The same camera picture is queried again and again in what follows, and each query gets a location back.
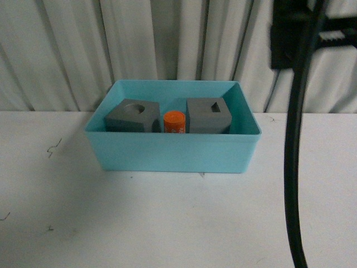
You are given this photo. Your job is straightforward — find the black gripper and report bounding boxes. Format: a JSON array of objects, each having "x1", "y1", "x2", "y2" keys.
[{"x1": 270, "y1": 1, "x2": 356, "y2": 70}]

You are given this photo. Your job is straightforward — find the gray block with square hole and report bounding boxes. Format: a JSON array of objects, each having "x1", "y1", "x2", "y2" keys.
[{"x1": 186, "y1": 98, "x2": 232, "y2": 134}]

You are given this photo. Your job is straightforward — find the orange cylinder part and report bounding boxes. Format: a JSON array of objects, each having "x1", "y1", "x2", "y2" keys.
[{"x1": 163, "y1": 111, "x2": 186, "y2": 133}]

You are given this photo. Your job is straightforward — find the gray block with round hole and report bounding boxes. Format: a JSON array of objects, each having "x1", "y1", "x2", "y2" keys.
[{"x1": 104, "y1": 98, "x2": 161, "y2": 133}]

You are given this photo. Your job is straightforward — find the blue plastic box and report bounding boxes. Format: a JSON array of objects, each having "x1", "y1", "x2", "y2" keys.
[{"x1": 85, "y1": 80, "x2": 262, "y2": 173}]

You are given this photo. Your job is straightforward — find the white pleated curtain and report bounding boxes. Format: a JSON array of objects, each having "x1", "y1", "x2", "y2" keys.
[{"x1": 0, "y1": 0, "x2": 357, "y2": 114}]

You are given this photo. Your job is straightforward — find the black cable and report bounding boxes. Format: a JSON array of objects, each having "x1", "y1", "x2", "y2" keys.
[{"x1": 283, "y1": 0, "x2": 327, "y2": 268}]

